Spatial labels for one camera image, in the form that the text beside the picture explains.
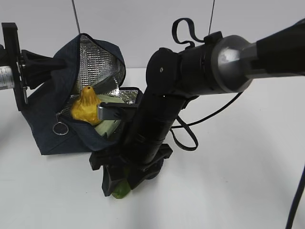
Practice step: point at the yellow pear-shaped gourd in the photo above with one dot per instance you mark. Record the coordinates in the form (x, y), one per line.
(85, 107)

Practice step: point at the navy blue lunch bag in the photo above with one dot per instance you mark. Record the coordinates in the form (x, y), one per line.
(63, 111)

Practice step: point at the green cucumber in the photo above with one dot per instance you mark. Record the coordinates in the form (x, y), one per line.
(122, 188)

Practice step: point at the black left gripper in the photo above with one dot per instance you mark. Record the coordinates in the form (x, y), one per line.
(38, 65)

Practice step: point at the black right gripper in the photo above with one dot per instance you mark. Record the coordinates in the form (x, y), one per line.
(137, 163)

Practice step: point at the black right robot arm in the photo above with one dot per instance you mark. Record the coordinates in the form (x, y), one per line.
(219, 65)

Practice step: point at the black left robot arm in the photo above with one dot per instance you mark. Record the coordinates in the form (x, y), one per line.
(6, 77)

